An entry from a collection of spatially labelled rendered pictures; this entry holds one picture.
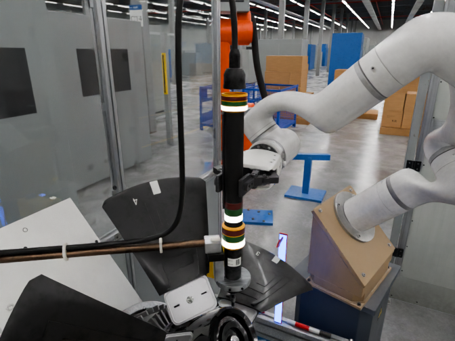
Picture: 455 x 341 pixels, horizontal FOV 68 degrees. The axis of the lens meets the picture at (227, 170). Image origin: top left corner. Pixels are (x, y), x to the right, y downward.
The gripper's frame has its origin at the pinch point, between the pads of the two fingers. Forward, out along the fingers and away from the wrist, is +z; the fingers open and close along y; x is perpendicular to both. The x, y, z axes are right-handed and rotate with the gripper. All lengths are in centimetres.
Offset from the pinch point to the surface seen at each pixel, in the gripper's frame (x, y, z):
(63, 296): -7.5, 10.5, 28.3
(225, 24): 57, 180, -356
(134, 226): -11.3, 19.9, 4.5
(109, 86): 11, 70, -43
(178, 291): -21.3, 8.0, 7.1
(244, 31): 49, 158, -366
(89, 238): -19.5, 36.3, 2.5
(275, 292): -29.9, -5.7, -11.4
